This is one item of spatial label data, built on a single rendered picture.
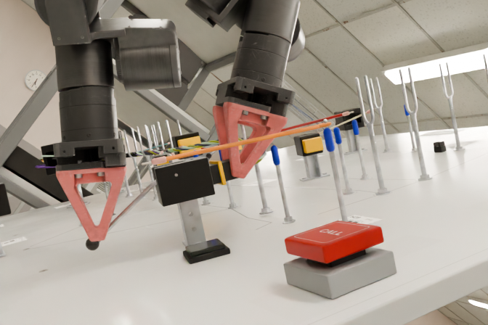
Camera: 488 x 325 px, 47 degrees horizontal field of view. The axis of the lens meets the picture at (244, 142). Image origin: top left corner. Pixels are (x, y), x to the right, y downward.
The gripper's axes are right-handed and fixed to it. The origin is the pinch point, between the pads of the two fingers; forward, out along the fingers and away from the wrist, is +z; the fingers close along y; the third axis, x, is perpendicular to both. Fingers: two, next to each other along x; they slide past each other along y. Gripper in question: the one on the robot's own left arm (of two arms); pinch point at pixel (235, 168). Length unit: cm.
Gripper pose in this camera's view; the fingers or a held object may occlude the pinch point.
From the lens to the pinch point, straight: 61.4
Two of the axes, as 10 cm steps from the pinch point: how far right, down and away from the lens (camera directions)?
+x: -9.4, -2.3, -2.5
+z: -2.2, 9.7, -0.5
